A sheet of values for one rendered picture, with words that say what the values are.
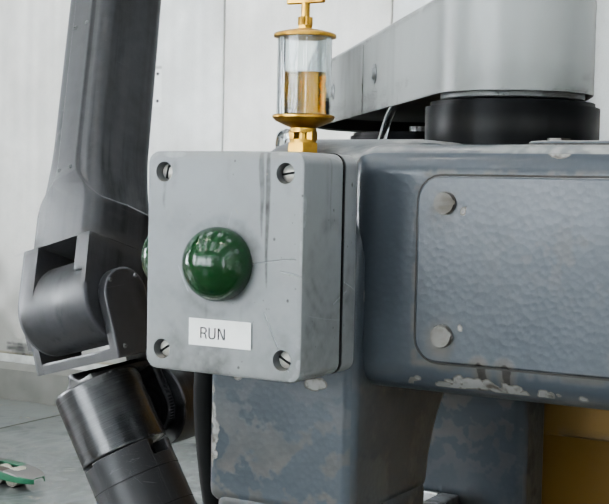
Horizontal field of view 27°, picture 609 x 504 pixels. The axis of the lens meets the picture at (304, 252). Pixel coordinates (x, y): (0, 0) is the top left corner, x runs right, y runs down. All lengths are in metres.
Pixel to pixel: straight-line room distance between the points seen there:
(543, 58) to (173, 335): 0.23
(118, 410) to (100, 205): 0.13
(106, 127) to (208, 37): 6.06
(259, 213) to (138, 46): 0.40
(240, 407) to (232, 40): 6.27
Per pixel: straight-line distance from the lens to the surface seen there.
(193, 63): 6.93
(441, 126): 0.64
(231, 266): 0.49
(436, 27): 0.66
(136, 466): 0.79
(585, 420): 0.75
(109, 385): 0.80
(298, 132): 0.58
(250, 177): 0.49
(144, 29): 0.89
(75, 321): 0.79
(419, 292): 0.52
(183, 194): 0.51
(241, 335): 0.50
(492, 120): 0.62
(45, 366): 0.83
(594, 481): 0.81
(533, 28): 0.63
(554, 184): 0.49
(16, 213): 7.72
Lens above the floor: 1.32
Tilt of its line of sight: 3 degrees down
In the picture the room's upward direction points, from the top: 1 degrees clockwise
